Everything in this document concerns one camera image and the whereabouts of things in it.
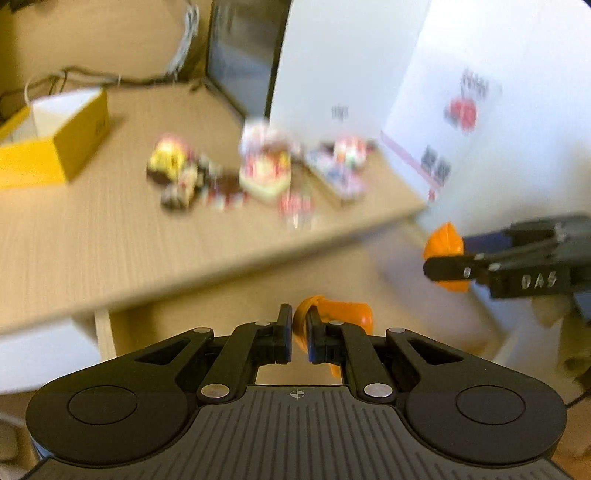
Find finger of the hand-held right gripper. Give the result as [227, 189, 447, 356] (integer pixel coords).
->
[462, 228, 557, 254]
[424, 253, 497, 283]

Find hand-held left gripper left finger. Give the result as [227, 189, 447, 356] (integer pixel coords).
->
[134, 304, 294, 403]

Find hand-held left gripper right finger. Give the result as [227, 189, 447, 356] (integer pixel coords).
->
[305, 307, 465, 401]

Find wooden drawer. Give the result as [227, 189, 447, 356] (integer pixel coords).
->
[95, 244, 504, 386]

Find pink toy card packet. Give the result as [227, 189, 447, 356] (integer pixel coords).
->
[305, 148, 368, 203]

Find chocolate spoon snack packet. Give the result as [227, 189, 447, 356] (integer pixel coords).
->
[199, 157, 250, 210]

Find pink and yellow donut toy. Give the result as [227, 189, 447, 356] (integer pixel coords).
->
[147, 134, 192, 183]

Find person's right hand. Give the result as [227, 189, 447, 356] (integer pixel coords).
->
[531, 295, 591, 384]

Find white cardboard box red print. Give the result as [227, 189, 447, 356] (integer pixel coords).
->
[381, 0, 591, 232]

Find red and white packet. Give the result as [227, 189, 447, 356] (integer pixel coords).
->
[278, 191, 317, 230]

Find colourful small toy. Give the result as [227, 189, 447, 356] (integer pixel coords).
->
[332, 135, 371, 167]

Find cake squishy toy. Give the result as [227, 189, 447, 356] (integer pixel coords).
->
[238, 120, 294, 200]

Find dark small toy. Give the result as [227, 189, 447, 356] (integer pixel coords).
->
[161, 171, 204, 209]

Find white computer case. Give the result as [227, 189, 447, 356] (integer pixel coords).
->
[205, 0, 435, 153]

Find yellow cardboard box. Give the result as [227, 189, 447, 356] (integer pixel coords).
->
[0, 87, 110, 190]

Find black cables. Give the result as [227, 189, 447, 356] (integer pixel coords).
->
[60, 67, 208, 92]

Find white cable bundle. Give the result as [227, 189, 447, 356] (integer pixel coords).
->
[168, 0, 200, 83]

